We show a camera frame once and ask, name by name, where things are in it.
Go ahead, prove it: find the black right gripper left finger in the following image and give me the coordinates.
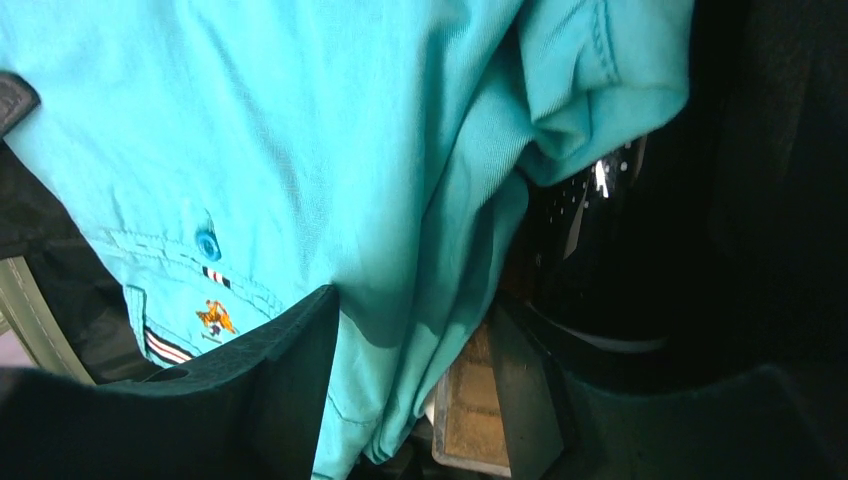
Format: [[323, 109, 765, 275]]
[[1, 285, 339, 479]]

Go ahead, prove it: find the teal garment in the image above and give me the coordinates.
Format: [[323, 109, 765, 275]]
[[1, 1, 693, 479]]

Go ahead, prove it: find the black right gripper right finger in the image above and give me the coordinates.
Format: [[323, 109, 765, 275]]
[[490, 298, 847, 479]]

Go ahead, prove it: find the white brown cosmetic palette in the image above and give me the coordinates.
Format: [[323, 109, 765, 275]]
[[431, 324, 511, 479]]

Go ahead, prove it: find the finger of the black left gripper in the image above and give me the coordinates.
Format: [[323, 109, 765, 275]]
[[0, 71, 40, 136]]

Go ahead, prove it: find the green hard-shell suitcase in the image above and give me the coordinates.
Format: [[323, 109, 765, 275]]
[[0, 0, 848, 480]]

